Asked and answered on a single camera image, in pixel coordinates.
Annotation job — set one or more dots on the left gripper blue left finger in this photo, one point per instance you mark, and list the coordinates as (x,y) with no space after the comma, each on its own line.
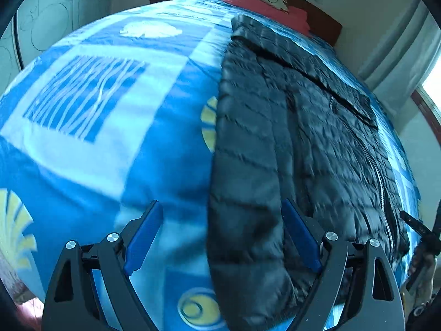
(138,236)

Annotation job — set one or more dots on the person's right hand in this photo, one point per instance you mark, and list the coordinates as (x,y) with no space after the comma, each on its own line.
(424,264)

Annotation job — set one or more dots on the blue patterned bed blanket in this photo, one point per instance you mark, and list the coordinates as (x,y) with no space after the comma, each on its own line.
(123,112)

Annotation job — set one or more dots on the dark wooden headboard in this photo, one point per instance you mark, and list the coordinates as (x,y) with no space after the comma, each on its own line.
(321,24)

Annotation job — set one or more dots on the white sliding door wardrobe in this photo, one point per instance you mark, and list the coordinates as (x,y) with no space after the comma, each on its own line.
(37,25)

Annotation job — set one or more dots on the grey window curtain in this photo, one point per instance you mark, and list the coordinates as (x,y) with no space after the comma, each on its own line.
(403,58)

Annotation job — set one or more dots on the red pillow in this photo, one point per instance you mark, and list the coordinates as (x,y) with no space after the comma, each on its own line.
(279,11)

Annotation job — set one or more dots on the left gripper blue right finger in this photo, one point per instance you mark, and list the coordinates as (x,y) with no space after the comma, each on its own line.
(304,241)

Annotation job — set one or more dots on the black quilted puffer jacket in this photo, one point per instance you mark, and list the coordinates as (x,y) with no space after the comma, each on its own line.
(289,128)

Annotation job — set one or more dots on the wood framed side window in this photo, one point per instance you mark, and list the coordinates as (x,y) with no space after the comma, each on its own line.
(427,98)

